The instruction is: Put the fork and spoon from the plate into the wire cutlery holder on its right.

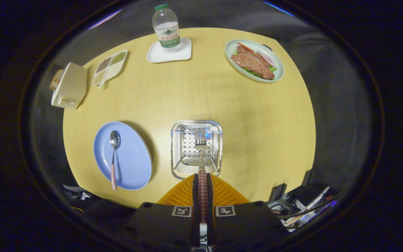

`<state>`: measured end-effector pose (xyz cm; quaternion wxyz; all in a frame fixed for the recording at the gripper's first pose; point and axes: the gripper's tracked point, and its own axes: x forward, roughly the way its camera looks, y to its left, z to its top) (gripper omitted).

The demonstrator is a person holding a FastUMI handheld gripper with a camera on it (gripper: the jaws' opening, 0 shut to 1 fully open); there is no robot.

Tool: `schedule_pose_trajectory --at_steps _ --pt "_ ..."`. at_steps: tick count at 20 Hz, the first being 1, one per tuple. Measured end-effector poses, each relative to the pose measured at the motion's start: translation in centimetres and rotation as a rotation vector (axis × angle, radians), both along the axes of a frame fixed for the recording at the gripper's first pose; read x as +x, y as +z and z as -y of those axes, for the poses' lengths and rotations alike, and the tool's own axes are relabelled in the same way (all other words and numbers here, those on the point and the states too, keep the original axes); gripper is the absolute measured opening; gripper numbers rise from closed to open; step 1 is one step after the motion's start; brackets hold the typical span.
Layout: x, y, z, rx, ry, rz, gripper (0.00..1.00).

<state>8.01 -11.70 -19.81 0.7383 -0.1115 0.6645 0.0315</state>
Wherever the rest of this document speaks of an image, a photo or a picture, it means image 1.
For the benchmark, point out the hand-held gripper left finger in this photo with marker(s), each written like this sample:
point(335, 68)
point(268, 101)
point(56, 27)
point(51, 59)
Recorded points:
point(195, 210)

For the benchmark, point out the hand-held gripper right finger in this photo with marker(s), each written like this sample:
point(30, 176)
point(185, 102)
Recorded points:
point(210, 210)

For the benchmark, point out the square metal drain basket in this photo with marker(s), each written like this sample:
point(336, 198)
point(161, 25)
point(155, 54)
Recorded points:
point(187, 147)

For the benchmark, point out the black table clamp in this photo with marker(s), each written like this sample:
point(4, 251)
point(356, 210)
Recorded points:
point(307, 177)
point(277, 192)

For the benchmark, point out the blue plate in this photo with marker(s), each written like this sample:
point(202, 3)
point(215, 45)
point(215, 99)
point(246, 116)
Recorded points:
point(131, 157)

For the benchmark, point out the green lettuce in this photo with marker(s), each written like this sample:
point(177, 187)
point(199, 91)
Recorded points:
point(247, 71)

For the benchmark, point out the white square coaster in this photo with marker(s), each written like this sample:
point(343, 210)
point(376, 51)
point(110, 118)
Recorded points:
point(156, 56)

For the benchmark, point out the white divided grain dish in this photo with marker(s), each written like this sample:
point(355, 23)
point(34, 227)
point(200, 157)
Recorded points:
point(115, 70)

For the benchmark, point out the pink onion slice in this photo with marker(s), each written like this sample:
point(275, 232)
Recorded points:
point(266, 58)

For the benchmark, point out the orange carrot strip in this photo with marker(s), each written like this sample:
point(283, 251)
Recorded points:
point(245, 47)

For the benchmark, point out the pale green food plate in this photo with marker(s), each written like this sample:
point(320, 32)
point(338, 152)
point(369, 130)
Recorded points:
point(262, 46)

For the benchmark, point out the cream toaster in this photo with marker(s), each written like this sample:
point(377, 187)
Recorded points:
point(72, 84)

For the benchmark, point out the clear water bottle green cap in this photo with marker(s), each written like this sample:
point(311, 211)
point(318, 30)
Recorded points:
point(166, 35)

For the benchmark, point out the toast slice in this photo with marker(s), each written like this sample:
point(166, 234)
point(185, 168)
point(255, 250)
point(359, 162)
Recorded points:
point(59, 75)
point(54, 85)

